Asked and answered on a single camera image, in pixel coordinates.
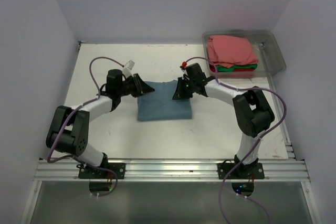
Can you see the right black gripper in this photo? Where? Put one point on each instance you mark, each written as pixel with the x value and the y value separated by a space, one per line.
pixel 180 94

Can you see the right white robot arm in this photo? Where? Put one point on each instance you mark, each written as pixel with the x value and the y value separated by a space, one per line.
pixel 252 110

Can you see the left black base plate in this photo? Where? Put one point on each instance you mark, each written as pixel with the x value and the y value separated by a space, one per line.
pixel 86 172

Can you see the folded green t-shirt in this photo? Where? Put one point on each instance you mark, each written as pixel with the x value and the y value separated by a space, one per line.
pixel 236 68

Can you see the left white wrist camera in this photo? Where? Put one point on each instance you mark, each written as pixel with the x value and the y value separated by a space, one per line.
pixel 127 69

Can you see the blue t-shirt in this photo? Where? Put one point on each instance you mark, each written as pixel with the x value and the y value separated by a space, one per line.
pixel 159 105

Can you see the aluminium mounting rail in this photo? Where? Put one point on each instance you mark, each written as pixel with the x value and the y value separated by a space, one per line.
pixel 176 170

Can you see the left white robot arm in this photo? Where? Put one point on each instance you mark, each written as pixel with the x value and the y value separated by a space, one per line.
pixel 69 129

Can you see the folded red t-shirt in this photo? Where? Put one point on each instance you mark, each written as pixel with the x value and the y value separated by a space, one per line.
pixel 212 69

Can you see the folded pink t-shirt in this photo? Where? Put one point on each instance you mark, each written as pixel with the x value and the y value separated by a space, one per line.
pixel 228 50

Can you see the clear plastic bin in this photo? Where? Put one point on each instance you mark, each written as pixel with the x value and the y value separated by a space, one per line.
pixel 265 47

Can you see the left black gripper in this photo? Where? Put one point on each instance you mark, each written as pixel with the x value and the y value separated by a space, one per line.
pixel 140 87

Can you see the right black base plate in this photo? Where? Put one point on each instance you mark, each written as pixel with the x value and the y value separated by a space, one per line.
pixel 253 171

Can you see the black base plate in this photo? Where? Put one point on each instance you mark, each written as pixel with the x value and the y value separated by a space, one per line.
pixel 86 172
pixel 253 171

